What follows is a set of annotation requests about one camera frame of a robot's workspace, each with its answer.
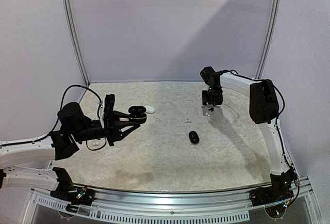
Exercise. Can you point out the left aluminium corner post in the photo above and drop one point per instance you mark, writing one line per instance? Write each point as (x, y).
(75, 43)

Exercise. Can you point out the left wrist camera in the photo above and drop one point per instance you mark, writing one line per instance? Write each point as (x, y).
(107, 110)

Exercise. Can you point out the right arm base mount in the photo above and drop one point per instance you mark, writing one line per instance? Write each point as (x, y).
(280, 189)

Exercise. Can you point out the black charging case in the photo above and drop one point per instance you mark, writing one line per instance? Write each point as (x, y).
(194, 138)
(137, 114)

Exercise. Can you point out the white oval charging case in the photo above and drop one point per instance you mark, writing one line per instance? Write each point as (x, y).
(149, 109)

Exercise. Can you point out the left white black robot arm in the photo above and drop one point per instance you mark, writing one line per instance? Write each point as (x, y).
(76, 128)

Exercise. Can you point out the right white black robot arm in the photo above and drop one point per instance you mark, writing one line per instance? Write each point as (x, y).
(263, 110)

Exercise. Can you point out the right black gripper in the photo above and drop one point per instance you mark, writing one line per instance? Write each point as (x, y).
(212, 99)

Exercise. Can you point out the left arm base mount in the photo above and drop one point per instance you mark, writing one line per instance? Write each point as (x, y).
(67, 191)

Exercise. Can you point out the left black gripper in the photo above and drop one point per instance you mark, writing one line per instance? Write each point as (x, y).
(110, 131)

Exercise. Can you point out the aluminium front rail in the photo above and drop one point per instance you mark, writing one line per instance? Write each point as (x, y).
(226, 206)

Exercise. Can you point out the aluminium corner post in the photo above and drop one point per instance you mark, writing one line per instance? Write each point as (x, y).
(269, 34)
(75, 43)

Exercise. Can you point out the right aluminium corner post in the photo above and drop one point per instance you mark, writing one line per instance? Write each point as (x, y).
(269, 34)

